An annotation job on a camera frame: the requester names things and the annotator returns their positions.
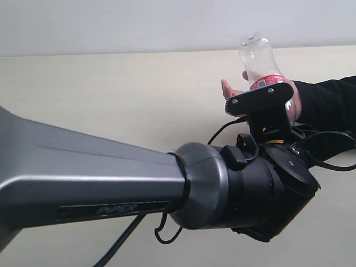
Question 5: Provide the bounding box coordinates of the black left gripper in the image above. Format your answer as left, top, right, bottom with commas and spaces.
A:
230, 129, 320, 243

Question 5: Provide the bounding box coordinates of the open bare human hand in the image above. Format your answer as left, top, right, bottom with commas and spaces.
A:
221, 78, 302, 122

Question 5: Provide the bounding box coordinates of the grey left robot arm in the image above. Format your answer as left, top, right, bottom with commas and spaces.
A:
1, 109, 320, 248

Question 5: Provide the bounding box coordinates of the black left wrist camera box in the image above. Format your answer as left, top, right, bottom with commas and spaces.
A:
225, 83, 293, 143

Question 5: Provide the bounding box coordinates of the clear bottle red label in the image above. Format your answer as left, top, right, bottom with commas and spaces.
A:
239, 31, 295, 126

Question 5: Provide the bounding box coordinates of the black sleeved forearm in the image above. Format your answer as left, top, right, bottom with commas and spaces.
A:
291, 74, 356, 162

